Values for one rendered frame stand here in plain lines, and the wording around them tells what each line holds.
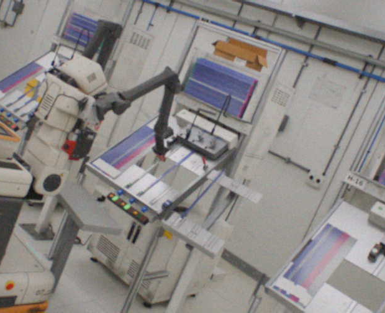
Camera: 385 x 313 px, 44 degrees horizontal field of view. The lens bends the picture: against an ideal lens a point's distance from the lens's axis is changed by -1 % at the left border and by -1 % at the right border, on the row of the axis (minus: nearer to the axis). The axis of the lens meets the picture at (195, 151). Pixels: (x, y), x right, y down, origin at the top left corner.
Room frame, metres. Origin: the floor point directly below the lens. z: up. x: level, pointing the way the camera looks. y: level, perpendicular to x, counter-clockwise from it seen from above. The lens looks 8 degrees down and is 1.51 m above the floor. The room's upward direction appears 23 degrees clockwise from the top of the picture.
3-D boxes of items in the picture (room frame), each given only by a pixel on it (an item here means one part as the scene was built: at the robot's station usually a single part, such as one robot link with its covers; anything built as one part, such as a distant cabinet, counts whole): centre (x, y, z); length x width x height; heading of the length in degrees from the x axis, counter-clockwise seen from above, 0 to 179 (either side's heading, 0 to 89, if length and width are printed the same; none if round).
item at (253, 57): (3.56, -0.07, 1.82); 0.68 x 0.30 x 0.20; 56
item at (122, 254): (3.39, -0.02, 0.31); 0.70 x 0.65 x 0.62; 56
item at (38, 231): (3.40, 0.84, 0.39); 0.24 x 0.24 x 0.78; 56
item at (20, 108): (4.04, 1.28, 0.66); 1.01 x 0.73 x 1.31; 146
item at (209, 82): (3.25, 0.00, 1.52); 0.51 x 0.13 x 0.27; 56
